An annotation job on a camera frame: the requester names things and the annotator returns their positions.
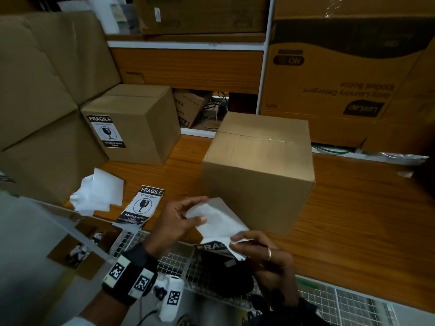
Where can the person's left forearm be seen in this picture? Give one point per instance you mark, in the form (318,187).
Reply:
(103,307)

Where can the right wrist tracker band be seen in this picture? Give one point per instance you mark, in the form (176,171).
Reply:
(309,317)

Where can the large stapled cardboard box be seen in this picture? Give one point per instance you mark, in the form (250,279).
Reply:
(85,54)

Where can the white backing paper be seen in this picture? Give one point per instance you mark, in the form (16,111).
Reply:
(98,193)

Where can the person's left hand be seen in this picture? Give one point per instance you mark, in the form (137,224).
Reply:
(170,227)

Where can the left wrist tracker band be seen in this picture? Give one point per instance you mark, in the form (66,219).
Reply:
(130,275)

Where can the large cardboard box white sticker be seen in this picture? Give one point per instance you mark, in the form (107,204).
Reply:
(204,15)

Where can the small taped cardboard box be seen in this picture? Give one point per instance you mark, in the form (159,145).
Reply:
(146,132)
(261,179)

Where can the wrist tracker band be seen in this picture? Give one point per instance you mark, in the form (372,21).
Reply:
(309,317)
(130,275)

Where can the stack of fragile stickers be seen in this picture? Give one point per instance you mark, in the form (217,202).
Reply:
(141,207)

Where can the stack of grey cards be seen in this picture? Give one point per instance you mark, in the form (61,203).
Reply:
(127,18)

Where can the crumpled paper scraps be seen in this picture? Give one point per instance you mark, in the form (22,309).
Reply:
(80,252)

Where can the squarish taped cardboard box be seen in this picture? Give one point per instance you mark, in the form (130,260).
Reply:
(30,88)

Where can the large cardboard box dark band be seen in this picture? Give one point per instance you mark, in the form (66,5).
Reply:
(323,88)

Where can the barcode printed cardboard box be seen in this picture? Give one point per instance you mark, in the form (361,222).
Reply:
(188,106)

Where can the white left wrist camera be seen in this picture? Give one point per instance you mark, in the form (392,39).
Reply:
(171,298)

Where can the person's right hand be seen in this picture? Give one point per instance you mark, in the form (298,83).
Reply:
(275,271)

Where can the black pouch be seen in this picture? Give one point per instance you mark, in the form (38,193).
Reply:
(227,278)

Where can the white frame bar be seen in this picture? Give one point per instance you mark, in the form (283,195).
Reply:
(40,220)

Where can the fragile sticker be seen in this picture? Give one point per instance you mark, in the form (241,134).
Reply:
(6,177)
(221,220)
(107,132)

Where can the person's white sleeve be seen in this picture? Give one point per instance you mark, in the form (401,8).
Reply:
(80,322)

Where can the plastic wrapped cardboard box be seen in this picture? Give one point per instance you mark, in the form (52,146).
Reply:
(357,6)

